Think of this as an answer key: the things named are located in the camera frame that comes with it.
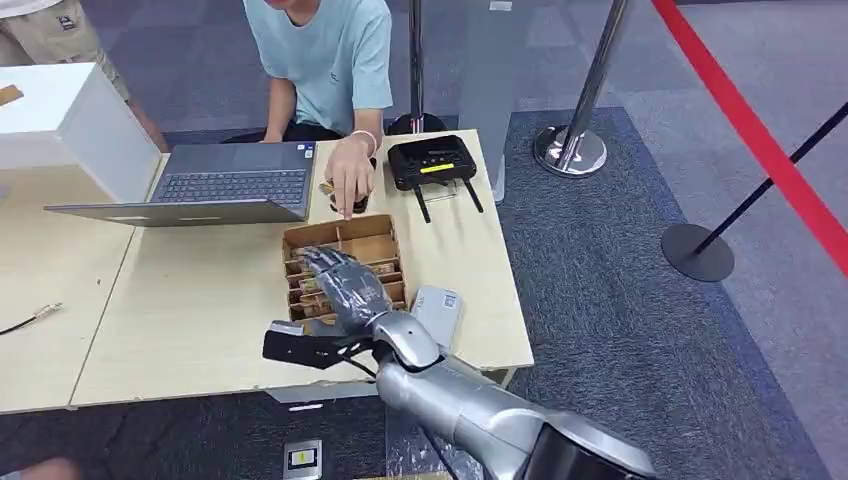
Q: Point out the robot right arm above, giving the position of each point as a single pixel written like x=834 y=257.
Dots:
x=464 y=411

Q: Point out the printed card stack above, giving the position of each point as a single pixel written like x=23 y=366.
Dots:
x=310 y=310
x=386 y=270
x=306 y=286

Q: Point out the black router with antennas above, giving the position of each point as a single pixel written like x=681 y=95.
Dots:
x=430 y=162

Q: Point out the metal floor socket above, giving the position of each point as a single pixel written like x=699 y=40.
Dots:
x=303 y=459

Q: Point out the seated person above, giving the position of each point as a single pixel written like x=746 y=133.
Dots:
x=324 y=53

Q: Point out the person's left hand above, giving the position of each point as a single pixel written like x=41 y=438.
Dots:
x=350 y=175

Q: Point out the black stanchion post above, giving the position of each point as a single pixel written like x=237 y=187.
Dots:
x=416 y=79

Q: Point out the black stanchion with round base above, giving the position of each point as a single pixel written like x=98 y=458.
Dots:
x=697 y=252

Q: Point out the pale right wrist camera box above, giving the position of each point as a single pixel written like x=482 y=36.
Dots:
x=437 y=316

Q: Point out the white floor label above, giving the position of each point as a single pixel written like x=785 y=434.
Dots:
x=306 y=407

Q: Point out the standing person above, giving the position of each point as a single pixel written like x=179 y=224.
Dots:
x=60 y=33

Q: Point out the small wooden piece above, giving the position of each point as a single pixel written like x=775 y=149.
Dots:
x=9 y=95

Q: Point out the white box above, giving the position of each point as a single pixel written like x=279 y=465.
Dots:
x=79 y=126

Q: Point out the grey laptop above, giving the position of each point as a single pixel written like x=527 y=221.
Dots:
x=225 y=185

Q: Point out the chrome stanchion post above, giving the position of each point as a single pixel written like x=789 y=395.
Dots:
x=576 y=132

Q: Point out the wooden card box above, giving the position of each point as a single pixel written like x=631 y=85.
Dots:
x=361 y=242

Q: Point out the clear plastic sheet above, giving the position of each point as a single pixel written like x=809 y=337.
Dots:
x=411 y=444

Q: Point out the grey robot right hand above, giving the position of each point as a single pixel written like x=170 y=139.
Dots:
x=351 y=291

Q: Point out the white desk leg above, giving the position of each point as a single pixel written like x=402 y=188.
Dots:
x=499 y=179

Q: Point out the black wrist bracket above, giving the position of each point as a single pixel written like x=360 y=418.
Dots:
x=298 y=349

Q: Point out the red barrier belt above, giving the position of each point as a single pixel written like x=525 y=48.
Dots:
x=748 y=126

